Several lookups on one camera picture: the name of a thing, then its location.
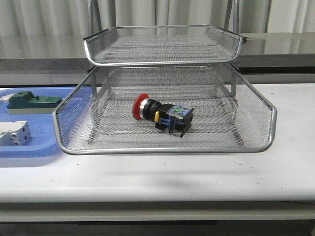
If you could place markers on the white curtain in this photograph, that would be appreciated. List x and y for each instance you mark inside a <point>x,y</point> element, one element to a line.
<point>70,17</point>

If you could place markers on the grey stone counter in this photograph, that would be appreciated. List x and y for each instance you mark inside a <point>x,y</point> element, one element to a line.
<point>262,53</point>

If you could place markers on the red emergency stop button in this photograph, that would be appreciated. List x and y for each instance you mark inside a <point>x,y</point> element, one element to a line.
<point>174,118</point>

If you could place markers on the green terminal block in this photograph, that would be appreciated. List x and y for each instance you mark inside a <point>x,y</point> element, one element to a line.
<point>25,102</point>

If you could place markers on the white circuit breaker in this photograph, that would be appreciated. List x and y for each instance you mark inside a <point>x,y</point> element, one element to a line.
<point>14,133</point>

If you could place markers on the blue plastic tray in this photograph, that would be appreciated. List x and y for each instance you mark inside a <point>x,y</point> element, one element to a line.
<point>43,141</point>

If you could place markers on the silver mesh tray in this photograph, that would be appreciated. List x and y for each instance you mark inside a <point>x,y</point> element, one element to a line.
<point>213,123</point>
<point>153,45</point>
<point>74,126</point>

